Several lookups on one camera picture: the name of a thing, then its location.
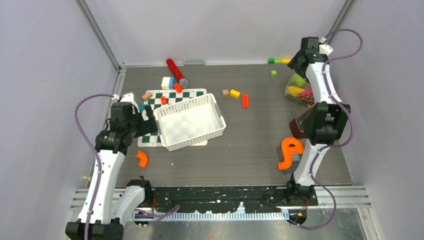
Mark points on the clear zip top bag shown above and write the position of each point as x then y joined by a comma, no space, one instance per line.
307,101

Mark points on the brown wooden cube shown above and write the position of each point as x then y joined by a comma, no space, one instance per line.
225,93

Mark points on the red cylinder tube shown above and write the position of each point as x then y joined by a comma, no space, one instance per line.
182,81

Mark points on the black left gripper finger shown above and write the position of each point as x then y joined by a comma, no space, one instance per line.
143,118
150,123

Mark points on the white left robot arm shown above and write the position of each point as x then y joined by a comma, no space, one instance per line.
100,218

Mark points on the white blue toy block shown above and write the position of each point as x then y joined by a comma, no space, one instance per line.
167,83

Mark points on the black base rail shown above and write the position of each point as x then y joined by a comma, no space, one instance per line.
225,199

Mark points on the small green cube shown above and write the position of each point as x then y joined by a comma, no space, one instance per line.
273,73

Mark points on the orange curved track piece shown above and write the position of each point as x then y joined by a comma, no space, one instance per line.
143,159

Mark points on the small red block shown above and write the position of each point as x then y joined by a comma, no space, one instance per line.
163,100

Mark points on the orange fake carrot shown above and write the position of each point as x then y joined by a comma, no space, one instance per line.
305,94

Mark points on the orange S-shaped track piece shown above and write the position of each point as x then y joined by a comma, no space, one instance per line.
290,141

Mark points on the green fake apple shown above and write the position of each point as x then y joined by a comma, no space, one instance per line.
297,81

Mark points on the white plastic basket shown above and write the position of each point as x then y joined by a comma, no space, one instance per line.
189,122

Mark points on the red block near tube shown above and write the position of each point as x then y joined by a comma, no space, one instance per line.
177,88

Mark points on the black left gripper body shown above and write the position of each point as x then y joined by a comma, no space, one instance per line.
136,125

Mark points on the white slotted cable duct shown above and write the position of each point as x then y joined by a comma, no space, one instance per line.
239,215

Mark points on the tan wooden block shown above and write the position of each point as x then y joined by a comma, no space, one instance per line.
147,96

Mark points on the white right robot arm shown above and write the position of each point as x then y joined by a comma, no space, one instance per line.
324,122

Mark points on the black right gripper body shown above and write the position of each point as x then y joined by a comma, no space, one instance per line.
300,72

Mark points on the red rectangular block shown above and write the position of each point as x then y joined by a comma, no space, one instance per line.
245,101

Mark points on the brown box with lid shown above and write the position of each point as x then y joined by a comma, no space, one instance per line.
298,126

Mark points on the green yellow block row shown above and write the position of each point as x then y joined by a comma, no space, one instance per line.
278,60

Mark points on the green white chessboard mat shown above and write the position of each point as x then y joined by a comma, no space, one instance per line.
155,102

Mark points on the grey lego baseplate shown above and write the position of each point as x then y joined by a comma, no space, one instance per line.
288,166

